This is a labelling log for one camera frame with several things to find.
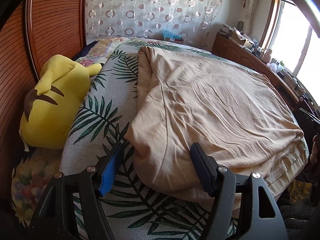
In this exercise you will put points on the beige printed t-shirt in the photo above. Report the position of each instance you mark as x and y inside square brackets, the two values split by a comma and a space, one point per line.
[234, 113]

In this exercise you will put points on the open cardboard box on cabinet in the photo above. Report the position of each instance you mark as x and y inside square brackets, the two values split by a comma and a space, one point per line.
[241, 39]

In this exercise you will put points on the palm leaf print blanket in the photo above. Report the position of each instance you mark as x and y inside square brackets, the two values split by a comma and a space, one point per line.
[132, 209]

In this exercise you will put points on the window with wooden frame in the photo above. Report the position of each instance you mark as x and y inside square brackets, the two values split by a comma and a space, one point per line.
[294, 45]

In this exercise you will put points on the yellow Pikachu plush toy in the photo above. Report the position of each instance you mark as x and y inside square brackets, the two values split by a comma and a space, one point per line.
[51, 106]

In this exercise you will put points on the wooden louvered wardrobe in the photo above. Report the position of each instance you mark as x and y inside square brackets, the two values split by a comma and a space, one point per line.
[31, 32]

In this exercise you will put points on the person's right hand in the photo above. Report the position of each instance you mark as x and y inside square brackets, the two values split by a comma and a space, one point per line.
[315, 149]

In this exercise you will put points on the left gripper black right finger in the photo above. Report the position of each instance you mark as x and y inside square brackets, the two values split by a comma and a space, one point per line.
[205, 167]

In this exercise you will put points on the sheer circle pattern curtain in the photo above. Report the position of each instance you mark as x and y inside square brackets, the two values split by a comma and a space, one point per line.
[192, 19]

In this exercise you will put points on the wooden low cabinet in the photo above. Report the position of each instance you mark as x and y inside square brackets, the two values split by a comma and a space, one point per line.
[225, 48]

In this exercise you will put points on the pink bottle on sill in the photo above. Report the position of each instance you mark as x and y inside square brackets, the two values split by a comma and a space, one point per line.
[267, 57]

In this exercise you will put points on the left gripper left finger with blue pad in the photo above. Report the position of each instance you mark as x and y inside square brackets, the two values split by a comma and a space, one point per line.
[110, 169]

